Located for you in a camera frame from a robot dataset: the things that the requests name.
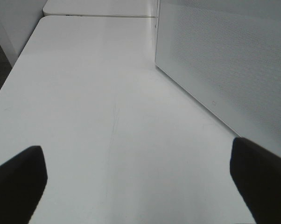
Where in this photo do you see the white microwave oven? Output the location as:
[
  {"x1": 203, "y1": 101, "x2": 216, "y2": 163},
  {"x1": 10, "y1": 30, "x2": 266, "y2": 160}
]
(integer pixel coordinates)
[{"x1": 154, "y1": 0, "x2": 281, "y2": 161}]

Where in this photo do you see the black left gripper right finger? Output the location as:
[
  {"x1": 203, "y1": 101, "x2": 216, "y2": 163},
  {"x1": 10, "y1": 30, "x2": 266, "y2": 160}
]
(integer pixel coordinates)
[{"x1": 230, "y1": 137, "x2": 281, "y2": 224}]

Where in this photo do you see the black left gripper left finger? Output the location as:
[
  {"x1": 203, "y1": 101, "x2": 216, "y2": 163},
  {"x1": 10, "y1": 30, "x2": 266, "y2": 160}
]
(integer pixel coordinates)
[{"x1": 0, "y1": 146, "x2": 48, "y2": 224}]

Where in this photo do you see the white microwave door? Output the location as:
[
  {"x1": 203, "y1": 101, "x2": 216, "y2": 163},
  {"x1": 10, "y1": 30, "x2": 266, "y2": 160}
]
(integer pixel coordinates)
[{"x1": 154, "y1": 0, "x2": 281, "y2": 161}]

